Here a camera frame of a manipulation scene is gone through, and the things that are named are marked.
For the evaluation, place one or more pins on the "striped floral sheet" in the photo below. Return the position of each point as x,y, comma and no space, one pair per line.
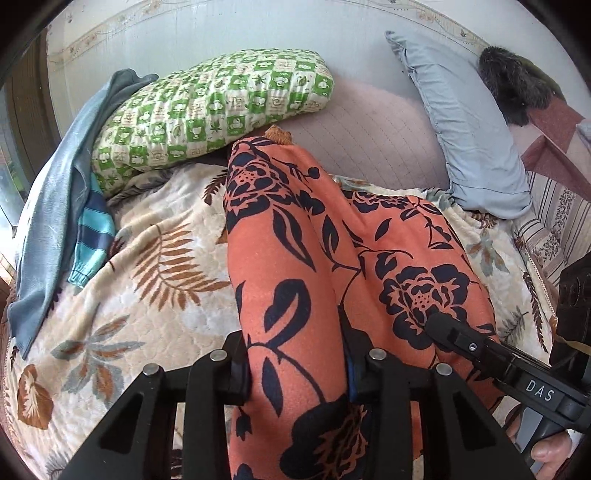
554,221

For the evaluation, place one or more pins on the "maroon cloth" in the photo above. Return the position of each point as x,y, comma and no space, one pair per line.
558,143

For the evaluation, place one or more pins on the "person's right hand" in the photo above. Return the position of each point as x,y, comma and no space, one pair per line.
554,454

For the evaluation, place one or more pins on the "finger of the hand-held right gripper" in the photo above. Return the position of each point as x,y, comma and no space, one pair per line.
450,332

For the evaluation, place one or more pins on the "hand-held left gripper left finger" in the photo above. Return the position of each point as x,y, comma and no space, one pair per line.
241,374

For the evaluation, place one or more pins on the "dark wooden window frame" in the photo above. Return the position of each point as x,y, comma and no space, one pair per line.
25,120

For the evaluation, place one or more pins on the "pink quilted pad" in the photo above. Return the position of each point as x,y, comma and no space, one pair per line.
369,134

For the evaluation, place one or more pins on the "teal striped garment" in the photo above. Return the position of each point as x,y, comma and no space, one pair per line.
94,230

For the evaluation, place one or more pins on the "green patterned pillow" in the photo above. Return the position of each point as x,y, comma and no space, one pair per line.
207,110

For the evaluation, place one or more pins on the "orange floral pants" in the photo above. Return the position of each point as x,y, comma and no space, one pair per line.
295,258

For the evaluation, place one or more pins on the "light blue ruffled pillow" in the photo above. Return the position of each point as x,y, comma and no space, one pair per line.
471,138

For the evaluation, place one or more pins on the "light blue knit sweater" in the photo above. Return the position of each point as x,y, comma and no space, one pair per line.
55,194

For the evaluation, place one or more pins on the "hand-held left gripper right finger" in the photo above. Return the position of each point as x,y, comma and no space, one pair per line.
353,383

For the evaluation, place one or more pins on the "cream leaf-print blanket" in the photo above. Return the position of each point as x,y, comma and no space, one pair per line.
152,286

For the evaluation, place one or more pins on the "fur-trimmed dark coat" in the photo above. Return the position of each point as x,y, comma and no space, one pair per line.
512,83

